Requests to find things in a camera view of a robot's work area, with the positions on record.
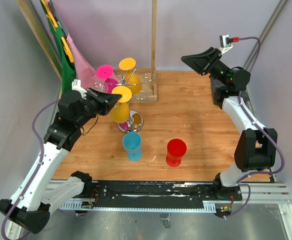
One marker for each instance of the yellow wine glass back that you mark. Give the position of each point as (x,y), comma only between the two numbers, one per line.
(132,80)

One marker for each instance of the dark grey folded cloth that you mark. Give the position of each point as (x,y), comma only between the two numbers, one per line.
(215,84)

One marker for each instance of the pink shirt on hanger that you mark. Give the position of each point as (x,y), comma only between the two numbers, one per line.
(84,71)

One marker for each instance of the chrome wine glass rack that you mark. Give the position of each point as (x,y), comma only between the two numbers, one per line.
(135,122)

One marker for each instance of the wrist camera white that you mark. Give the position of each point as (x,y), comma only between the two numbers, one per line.
(76,85)
(225,43)

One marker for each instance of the red plastic wine glass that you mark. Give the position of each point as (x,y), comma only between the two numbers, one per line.
(176,149)

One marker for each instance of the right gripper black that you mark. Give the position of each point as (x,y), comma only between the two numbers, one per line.
(201,63)

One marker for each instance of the yellow clothes hanger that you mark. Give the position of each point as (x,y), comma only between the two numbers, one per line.
(53,20)

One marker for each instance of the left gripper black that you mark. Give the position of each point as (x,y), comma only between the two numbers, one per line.
(106,101)

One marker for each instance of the wooden clothes stand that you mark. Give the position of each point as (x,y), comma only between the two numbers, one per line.
(43,39)

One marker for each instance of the pink plastic wine glass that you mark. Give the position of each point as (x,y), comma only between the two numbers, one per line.
(105,71)

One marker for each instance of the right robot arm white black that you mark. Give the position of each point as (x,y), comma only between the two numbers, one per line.
(255,150)

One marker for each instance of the yellow wine glass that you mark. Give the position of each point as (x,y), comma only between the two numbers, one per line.
(121,112)
(132,80)

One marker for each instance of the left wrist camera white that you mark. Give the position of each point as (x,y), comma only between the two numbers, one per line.
(76,85)

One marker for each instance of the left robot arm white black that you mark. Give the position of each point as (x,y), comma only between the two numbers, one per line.
(30,206)

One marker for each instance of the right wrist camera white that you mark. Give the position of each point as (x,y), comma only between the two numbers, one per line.
(225,43)

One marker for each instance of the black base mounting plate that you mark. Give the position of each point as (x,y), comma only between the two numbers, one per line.
(151,196)

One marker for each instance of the clear wine glass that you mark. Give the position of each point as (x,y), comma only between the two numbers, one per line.
(100,86)

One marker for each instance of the blue plastic wine glass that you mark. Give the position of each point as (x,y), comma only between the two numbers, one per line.
(132,142)

